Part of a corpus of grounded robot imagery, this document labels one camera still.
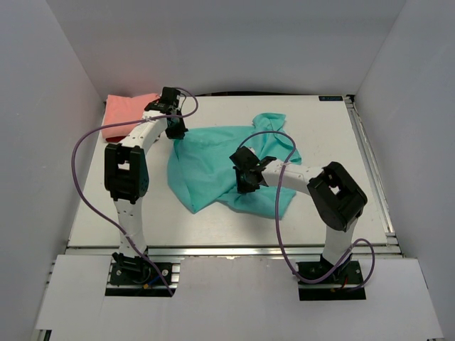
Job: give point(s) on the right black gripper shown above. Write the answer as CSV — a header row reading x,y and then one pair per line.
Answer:
x,y
244,178

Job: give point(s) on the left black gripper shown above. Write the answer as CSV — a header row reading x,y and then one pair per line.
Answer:
x,y
176,128

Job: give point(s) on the teal t-shirt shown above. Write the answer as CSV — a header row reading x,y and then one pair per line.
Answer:
x,y
200,171

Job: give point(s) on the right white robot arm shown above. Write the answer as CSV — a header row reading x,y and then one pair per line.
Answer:
x,y
338,199

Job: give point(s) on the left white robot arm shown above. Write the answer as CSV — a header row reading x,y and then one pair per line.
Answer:
x,y
126,173

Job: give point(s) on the folded pink t-shirt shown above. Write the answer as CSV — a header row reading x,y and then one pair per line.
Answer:
x,y
122,109

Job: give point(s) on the folded red t-shirt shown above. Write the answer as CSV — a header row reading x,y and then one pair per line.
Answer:
x,y
114,139

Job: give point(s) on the black strip behind table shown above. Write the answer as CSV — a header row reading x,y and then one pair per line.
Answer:
x,y
258,93

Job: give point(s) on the aluminium front rail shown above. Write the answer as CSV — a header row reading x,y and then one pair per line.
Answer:
x,y
380,249

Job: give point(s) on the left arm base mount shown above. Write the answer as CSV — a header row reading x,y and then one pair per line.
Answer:
x,y
135,277

